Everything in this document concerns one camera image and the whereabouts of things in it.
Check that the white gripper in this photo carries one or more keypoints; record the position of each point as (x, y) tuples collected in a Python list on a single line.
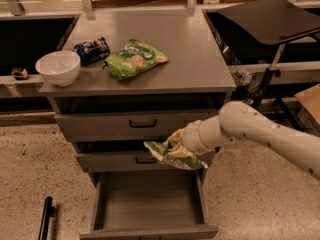
[(192, 137)]

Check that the green jalapeno chip bag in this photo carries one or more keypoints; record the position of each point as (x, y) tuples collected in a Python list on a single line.
[(159, 151)]

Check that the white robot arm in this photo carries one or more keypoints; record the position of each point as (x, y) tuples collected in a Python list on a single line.
[(236, 121)]

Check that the grey middle drawer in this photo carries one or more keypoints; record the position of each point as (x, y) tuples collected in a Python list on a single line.
[(119, 161)]

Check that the grey drawer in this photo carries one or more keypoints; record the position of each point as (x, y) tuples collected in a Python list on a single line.
[(92, 127), (119, 161), (150, 205)]

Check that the grey top drawer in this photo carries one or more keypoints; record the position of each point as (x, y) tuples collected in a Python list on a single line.
[(92, 127)]

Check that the grey drawer cabinet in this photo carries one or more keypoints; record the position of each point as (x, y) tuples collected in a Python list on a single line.
[(195, 77)]

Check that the grey bottom drawer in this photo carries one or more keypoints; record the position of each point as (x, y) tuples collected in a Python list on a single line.
[(150, 205)]

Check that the green cracker snack bag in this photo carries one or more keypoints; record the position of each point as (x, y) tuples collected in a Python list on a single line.
[(135, 58)]

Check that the blue soda can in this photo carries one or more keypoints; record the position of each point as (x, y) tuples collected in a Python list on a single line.
[(92, 51)]

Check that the white bowl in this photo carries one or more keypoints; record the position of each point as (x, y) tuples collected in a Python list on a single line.
[(60, 68)]

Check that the cardboard box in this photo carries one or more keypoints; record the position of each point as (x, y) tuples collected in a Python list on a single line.
[(309, 113)]

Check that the black tray stand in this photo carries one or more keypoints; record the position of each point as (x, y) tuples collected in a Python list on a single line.
[(272, 49)]

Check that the yellow tape measure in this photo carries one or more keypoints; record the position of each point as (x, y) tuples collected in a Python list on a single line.
[(20, 73)]

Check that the black handle bar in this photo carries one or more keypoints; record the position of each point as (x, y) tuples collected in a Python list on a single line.
[(48, 212)]

